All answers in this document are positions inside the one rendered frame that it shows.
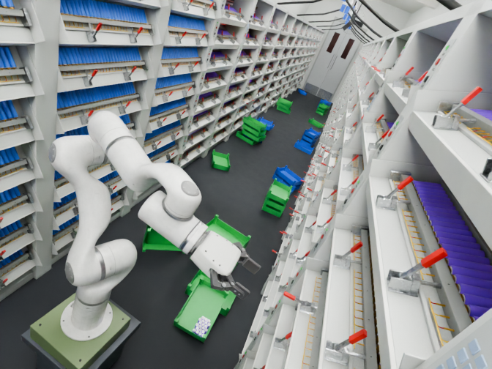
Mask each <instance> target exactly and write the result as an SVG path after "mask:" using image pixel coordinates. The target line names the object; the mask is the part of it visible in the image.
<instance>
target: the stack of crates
mask: <svg viewBox="0 0 492 369"><path fill-rule="evenodd" d="M218 216H219V215H215V218H214V219H212V220H211V221H210V222H208V223H207V224H206V226H208V229H207V230H206V231H207V232H208V230H210V231H213V232H215V233H216V234H219V235H221V236H222V237H223V238H225V239H227V240H228V241H229V242H231V243H235V242H240V243H241V245H242V246H243V248H244V249H245V248H246V247H247V244H248V242H249V241H250V238H251V236H250V235H249V236H248V237H246V236H245V235H244V234H241V233H240V232H238V231H237V230H236V229H234V228H232V227H231V226H229V225H228V224H226V223H224V222H223V221H222V220H220V219H219V218H218Z"/></svg>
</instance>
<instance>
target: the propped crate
mask: <svg viewBox="0 0 492 369"><path fill-rule="evenodd" d="M228 294H229V291H220V290H217V289H212V288H211V285H210V282H208V281H206V280H205V279H204V277H202V276H201V278H200V280H199V281H198V283H197V284H196V286H195V288H194V289H193V291H192V293H191V295H190V296H189V298H188V299H187V301H186V303H185V304H184V306H183V308H182V309H181V311H180V312H179V314H178V316H177V317H176V318H175V320H174V326H176V327H178V328H180V329H181V330H183V331H185V332H186V333H188V334H189V335H192V336H193V337H194V338H197V339H198V340H200V341H201V342H203V343H204V341H205V340H206V337H207V335H208V334H209V331H210V329H211V328H212V326H213V324H214V322H215V320H216V318H217V316H218V314H219V312H220V310H221V308H222V306H223V304H224V302H225V300H226V298H227V296H228ZM202 316H204V318H207V320H208V319H209V320H210V327H209V328H208V330H207V332H206V334H204V336H203V337H200V336H198V335H197V334H195V333H194V332H193V329H195V325H196V324H197V323H198V320H199V318H201V317H202Z"/></svg>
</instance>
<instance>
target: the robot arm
mask: <svg viewBox="0 0 492 369"><path fill-rule="evenodd" d="M87 127H88V132H89V135H71V136H64V137H61V138H58V139H56V140H55V141H54V142H53V143H52V144H51V146H50V148H49V150H48V158H49V160H50V162H51V165H52V166H53V167H54V168H55V169H56V170H57V171H58V172H59V173H60V174H61V175H62V176H63V177H64V178H65V179H67V180H68V181H69V182H70V183H71V185H72V186H73V187H74V189H75V193H76V196H77V202H78V213H79V226H78V232H77V235H76V237H75V240H74V242H73V244H72V247H71V249H70V251H69V254H68V256H67V260H66V264H65V269H64V271H65V274H66V278H67V279H68V281H69V282H70V283H71V284H72V285H74V286H77V290H76V294H75V300H74V301H73V302H71V303H70V304H69V305H68V306H67V307H66V308H65V309H64V311H63V313H62V315H61V329H62V331H63V333H64V334H65V335H66V336H67V337H69V338H71V339H73V340H78V341H88V340H92V339H95V338H97V337H99V336H101V335H102V334H103V333H104V332H105V331H106V330H107V329H108V328H109V326H110V324H111V321H112V318H113V311H112V309H111V306H110V305H109V304H108V300H109V298H110V295H111V291H112V289H113V288H114V287H115V286H116V285H117V284H119V283H120V282H121V281H122V280H123V279H124V278H125V277H126V276H127V275H128V274H129V273H130V271H131V270H132V269H133V267H134V266H135V263H136V260H137V250H136V247H135V245H134V244H133V243H132V242H131V241H129V240H127V239H117V240H113V241H110V242H106V243H103V244H101V245H96V246H95V244H96V242H97V240H98V239H99V237H100V236H101V235H102V233H103V232H104V231H105V230H106V228H107V227H108V225H109V223H110V220H111V197H110V193H109V190H108V188H107V187H106V186H105V185H104V184H103V183H102V182H101V181H99V180H97V179H95V178H94V177H93V176H91V175H90V174H89V172H88V171H87V167H88V166H91V165H104V164H110V163H112V165H113V166H114V168H115V169H116V171H117V172H118V174H119V175H120V177H121V178H122V180H123V181H124V183H125V184H126V185H127V186H128V187H129V188H130V189H131V190H133V191H135V192H138V193H141V192H144V191H146V190H148V189H149V188H151V187H152V186H153V185H154V184H156V183H157V182H159V183H160V184H161V185H162V186H163V187H164V188H165V190H166V192H167V195H166V194H165V193H164V192H162V191H160V190H159V191H157V192H155V193H153V194H152V195H151V196H150V197H149V198H148V199H147V200H146V201H145V202H144V204H143V205H142V207H141V208H140V210H139V212H138V217H139V218H140V219H141V220H142V221H144V222H145V223H146V224H147V225H149V226H150V227H152V228H153V229H154V230H155V231H156V232H158V233H159V234H161V235H162V236H163V237H165V238H166V239H167V240H168V241H169V242H171V243H172V244H173V245H175V246H176V247H178V248H179V249H180V250H181V251H183V252H184V253H186V254H188V253H189V252H191V254H190V255H191V257H190V258H191V260H192V261H193V262H194V263H195V265H196V266H197V267H198V268H199V269H200V270H201V271H202V272H203V273H205V274H206V275H207V276H208V277H209V278H210V285H211V288H212V289H217V290H220V291H231V292H232V293H234V294H235V295H237V296H238V297H239V298H240V299H242V300H244V299H245V298H246V297H247V296H248V295H249V294H250V291H249V290H247V289H246V288H245V287H244V286H243V285H241V284H240V283H238V282H236V283H235V282H234V279H233V278H232V276H231V272H232V271H233V269H234V267H235V266H236V263H243V265H242V266H243V267H245V268H246V269H247V270H249V271H250V272H252V273H253V274H255V273H257V271H258V270H259V269H260V268H261V266H260V265H259V264H257V263H256V262H255V261H254V260H253V259H251V258H250V257H249V255H248V254H247V253H246V250H245V249H244V248H243V246H242V245H241V243H240V242H235V243H231V242H229V241H228V240H227V239H225V238H223V237H222V236H221V235H219V234H216V233H215V232H213V231H210V230H208V232H207V231H206V230H207V229H208V226H207V225H205V224H204V223H202V222H201V221H200V220H199V219H198V218H196V217H195V216H194V213H195V211H196V210H197V208H198V207H199V205H200V203H201V192H200V190H199V189H198V187H197V186H196V184H195V183H194V181H193V180H192V179H191V178H190V177H189V176H188V175H187V173H186V172H185V171H184V170H183V169H182V168H180V167H179V166H177V165H174V164H171V163H152V161H151V160H150V159H149V158H148V156H147V155H146V153H145V152H144V150H143V149H142V148H141V146H140V145H139V143H138V142H137V141H136V139H135V138H134V136H133V135H132V133H131V132H130V131H129V130H128V128H127V126H126V125H125V124H124V122H123V121H122V120H121V119H120V118H119V117H118V116H117V115H116V114H114V113H112V112H110V111H98V112H96V113H95V114H94V115H93V116H92V117H91V118H90V120H89V122H88V125H87ZM227 280H228V281H227Z"/></svg>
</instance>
